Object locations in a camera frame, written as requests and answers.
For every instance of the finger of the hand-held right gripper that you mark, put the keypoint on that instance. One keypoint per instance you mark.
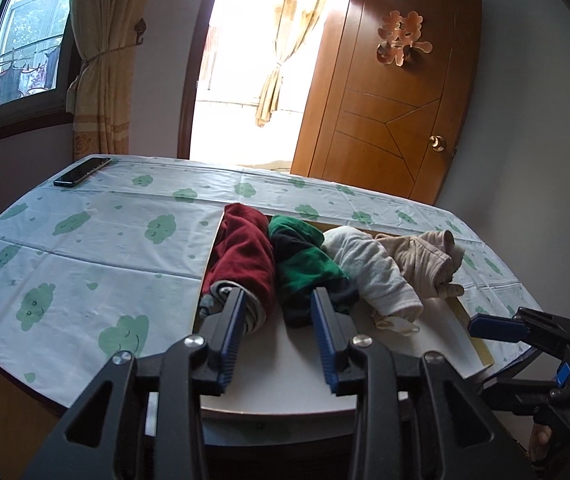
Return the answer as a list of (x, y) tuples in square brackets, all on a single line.
[(520, 392), (495, 327)]

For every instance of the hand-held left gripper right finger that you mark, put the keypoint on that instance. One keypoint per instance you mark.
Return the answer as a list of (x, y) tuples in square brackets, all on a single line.
[(324, 340)]

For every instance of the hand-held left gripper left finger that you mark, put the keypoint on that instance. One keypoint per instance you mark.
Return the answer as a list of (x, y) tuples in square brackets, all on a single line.
[(230, 345)]

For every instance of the green underwear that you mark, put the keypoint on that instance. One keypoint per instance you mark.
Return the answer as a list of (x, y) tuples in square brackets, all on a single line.
[(310, 265)]

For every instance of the cardboard box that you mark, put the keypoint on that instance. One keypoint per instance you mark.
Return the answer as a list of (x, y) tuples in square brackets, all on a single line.
[(415, 352)]

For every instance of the maroon underwear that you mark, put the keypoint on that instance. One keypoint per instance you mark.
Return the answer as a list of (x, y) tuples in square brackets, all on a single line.
[(245, 260)]

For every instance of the grey white sock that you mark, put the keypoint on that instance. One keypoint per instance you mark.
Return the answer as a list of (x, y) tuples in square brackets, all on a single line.
[(375, 270)]

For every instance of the beige underwear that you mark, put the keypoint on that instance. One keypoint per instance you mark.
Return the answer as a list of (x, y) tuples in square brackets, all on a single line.
[(425, 260)]

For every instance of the person's right hand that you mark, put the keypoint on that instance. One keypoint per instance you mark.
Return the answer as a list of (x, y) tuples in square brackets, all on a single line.
[(541, 442)]

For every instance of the table with cloud-print cloth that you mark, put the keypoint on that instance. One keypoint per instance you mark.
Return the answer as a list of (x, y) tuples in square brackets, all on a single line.
[(90, 240)]

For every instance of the brass door knob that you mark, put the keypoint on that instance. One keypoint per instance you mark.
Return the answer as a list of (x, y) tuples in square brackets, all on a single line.
[(436, 143)]

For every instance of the wooden door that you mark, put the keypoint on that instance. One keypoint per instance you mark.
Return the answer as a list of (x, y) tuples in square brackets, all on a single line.
[(390, 125)]

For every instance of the dark wooden cabinet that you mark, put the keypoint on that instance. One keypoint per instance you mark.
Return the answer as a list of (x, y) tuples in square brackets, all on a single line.
[(10, 395)]

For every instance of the black smartphone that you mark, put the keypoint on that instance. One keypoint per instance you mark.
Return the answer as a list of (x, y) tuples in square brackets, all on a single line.
[(82, 172)]

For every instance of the balcony curtain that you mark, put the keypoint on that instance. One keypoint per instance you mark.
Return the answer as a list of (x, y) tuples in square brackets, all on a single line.
[(285, 60)]

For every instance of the gold paper-cut door decoration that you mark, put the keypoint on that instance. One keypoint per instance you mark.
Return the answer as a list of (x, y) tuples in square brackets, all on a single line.
[(405, 37)]

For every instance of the tied yellow curtain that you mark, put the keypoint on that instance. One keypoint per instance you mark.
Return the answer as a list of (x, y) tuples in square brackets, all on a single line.
[(110, 60)]

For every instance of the metal curtain hook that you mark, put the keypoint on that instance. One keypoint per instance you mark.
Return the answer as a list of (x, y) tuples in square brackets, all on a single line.
[(141, 30)]

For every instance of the laundry on clothesline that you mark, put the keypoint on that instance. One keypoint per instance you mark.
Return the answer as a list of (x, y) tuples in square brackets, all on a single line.
[(20, 77)]

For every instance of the sliding glass window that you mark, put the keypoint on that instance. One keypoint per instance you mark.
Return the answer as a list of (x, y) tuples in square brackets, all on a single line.
[(20, 35)]

